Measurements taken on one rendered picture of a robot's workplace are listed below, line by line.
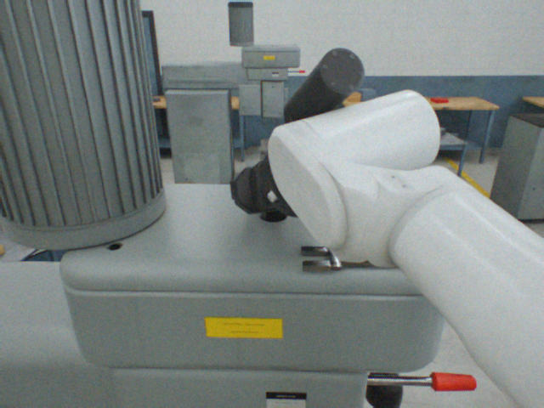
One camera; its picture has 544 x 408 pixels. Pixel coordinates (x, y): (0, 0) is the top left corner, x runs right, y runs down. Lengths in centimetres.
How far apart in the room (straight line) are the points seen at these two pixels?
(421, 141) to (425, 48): 703
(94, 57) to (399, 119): 31
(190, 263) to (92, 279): 11
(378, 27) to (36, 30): 680
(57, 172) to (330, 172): 33
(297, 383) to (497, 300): 39
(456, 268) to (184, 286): 32
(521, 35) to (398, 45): 186
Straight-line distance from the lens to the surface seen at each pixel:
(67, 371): 64
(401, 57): 727
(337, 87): 31
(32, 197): 52
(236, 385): 58
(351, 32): 708
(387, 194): 24
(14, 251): 296
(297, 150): 28
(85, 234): 52
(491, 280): 22
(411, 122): 33
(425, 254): 24
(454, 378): 63
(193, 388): 59
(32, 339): 65
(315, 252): 47
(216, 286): 47
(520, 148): 516
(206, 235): 52
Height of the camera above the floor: 214
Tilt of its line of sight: 25 degrees down
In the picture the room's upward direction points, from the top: straight up
